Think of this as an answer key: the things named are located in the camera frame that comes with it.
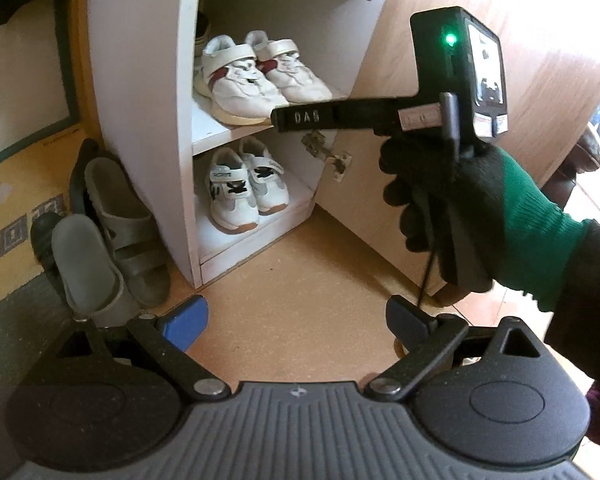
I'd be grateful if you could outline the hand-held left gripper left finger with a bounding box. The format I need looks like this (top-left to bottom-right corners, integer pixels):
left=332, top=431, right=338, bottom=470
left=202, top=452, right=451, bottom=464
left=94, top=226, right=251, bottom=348
left=52, top=294, right=231, bottom=404

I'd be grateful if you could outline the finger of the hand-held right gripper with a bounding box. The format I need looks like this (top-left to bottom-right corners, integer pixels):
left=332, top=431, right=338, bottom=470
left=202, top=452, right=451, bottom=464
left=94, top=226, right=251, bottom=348
left=271, top=97, right=398, bottom=136

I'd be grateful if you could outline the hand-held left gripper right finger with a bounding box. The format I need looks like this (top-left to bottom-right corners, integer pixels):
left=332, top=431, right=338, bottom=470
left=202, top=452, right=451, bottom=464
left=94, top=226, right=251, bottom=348
left=364, top=295, right=548, bottom=403

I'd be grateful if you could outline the white grey strap sneaker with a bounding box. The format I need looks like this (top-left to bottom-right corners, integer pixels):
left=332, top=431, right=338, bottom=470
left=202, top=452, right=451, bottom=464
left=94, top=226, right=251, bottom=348
left=209, top=147, right=261, bottom=233
left=240, top=136, right=288, bottom=216

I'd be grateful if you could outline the white shoe cabinet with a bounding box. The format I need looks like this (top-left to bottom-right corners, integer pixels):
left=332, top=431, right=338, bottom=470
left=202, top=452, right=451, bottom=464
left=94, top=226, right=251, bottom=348
left=91, top=0, right=376, bottom=290

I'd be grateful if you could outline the person's right forearm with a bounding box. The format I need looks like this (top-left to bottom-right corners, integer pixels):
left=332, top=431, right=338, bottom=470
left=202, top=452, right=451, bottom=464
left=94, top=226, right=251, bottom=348
left=542, top=217, right=600, bottom=386

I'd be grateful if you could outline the person's right hand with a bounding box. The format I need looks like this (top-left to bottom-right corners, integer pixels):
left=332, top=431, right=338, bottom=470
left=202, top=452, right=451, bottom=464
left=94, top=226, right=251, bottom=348
left=379, top=136, right=593, bottom=313

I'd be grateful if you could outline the metal door hinge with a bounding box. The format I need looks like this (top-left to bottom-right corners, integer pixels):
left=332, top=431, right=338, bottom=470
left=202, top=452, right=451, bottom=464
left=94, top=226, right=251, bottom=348
left=302, top=130, right=354, bottom=181

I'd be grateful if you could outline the wooden cabinet door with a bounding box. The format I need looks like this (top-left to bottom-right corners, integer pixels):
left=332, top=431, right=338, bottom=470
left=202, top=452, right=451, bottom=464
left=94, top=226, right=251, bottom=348
left=314, top=0, right=600, bottom=307

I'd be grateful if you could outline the black shoe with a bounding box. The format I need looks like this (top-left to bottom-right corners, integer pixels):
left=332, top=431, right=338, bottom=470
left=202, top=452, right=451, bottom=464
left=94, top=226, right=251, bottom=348
left=195, top=10, right=212, bottom=58

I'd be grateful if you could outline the black slipper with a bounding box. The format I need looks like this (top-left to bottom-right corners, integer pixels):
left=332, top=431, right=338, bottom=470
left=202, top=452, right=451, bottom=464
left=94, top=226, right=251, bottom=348
left=69, top=137, right=101, bottom=211
left=30, top=212, right=63, bottom=281

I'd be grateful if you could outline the grey floor mat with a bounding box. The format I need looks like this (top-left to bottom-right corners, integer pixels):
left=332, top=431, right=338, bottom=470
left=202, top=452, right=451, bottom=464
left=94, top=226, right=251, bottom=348
left=0, top=267, right=81, bottom=411

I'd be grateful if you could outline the brown leather sofa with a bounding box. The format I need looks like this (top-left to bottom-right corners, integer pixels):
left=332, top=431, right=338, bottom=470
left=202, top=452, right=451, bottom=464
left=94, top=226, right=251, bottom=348
left=542, top=125, right=600, bottom=196

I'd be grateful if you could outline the printed cardboard box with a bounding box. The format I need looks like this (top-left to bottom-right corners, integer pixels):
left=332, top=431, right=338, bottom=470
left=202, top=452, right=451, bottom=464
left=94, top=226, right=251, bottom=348
left=0, top=2, right=83, bottom=321

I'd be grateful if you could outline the white maroon strap sneaker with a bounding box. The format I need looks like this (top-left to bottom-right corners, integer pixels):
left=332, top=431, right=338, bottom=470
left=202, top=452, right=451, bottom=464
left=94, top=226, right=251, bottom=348
left=195, top=35, right=291, bottom=126
left=245, top=30, right=333, bottom=103

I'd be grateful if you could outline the grey strap sandal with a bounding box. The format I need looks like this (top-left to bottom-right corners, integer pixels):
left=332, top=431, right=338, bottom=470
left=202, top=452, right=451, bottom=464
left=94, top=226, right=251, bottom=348
left=51, top=215, right=131, bottom=328
left=84, top=157, right=172, bottom=308

